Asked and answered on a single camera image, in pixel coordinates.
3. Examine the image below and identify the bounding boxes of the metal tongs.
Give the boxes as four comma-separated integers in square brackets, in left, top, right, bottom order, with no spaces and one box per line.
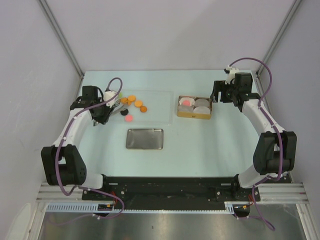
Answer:
[109,99,127,117]

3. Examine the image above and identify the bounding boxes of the pink sandwich cookie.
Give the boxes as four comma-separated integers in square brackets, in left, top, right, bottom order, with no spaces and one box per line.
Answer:
[182,100,191,106]
[124,114,134,122]

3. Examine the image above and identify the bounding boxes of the orange round waffle cookie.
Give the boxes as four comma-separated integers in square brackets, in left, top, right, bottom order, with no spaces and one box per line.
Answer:
[134,100,143,108]

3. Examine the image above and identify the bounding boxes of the orange flower butter cookie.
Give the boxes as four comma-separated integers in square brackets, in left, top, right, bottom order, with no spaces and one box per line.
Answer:
[140,105,148,113]

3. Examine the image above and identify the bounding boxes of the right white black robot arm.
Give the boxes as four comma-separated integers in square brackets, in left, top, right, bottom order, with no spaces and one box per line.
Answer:
[210,67,297,201]

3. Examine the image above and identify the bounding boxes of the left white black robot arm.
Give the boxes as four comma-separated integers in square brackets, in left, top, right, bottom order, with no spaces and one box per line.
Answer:
[41,85,117,200]

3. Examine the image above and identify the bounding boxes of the white paper cup back right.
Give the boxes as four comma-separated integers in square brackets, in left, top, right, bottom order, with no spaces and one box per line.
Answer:
[194,98,210,108]

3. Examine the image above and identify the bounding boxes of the gold cookie tin box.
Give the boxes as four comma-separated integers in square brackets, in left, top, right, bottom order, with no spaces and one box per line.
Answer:
[176,95,213,120]

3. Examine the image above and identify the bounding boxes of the black sandwich cookie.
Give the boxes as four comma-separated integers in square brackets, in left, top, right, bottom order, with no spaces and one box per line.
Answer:
[120,108,129,116]

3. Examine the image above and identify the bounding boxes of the white paper cup back left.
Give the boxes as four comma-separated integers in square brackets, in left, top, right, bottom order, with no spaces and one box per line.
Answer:
[179,97,195,107]

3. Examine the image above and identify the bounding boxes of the orange cookie left edge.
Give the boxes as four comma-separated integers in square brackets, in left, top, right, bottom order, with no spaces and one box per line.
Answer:
[120,97,128,104]

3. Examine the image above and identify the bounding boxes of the white paper cup front left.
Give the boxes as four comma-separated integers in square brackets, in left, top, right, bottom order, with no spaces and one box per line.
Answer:
[177,105,194,113]

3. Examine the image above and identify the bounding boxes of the silver tin lid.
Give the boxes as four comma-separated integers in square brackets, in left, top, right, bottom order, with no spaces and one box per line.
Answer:
[125,128,164,150]

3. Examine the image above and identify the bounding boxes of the clear plastic tray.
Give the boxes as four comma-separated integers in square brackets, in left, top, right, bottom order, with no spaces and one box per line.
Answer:
[121,89,174,126]

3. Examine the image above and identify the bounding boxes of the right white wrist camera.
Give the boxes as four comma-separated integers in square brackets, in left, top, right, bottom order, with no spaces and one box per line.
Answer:
[224,65,240,85]

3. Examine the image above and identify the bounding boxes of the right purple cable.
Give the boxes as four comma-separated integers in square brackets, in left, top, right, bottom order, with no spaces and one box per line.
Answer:
[228,57,286,231]

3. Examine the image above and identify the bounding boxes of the purple cable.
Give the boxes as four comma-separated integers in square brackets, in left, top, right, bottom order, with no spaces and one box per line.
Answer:
[228,57,286,231]
[56,77,125,220]

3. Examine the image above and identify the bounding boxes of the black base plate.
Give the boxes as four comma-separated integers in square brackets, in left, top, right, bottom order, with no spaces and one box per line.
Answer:
[81,175,261,209]

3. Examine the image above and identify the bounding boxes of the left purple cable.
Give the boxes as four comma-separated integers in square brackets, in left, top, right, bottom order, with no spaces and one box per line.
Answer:
[56,77,125,220]

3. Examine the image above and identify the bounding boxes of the white slotted cable duct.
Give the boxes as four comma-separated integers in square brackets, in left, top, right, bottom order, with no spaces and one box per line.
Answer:
[46,202,249,214]

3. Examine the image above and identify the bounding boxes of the right aluminium frame post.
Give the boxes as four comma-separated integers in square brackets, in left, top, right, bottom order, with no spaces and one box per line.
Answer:
[262,0,304,65]

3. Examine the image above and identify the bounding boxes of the aluminium frame post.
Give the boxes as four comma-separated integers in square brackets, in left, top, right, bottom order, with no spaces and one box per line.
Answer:
[36,0,84,80]
[262,0,304,65]

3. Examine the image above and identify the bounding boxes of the aluminium rail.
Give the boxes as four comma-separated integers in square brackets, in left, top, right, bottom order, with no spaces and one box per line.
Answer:
[36,183,309,204]

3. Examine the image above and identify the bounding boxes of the left aluminium frame post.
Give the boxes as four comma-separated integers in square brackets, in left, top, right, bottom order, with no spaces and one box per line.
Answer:
[36,0,84,80]

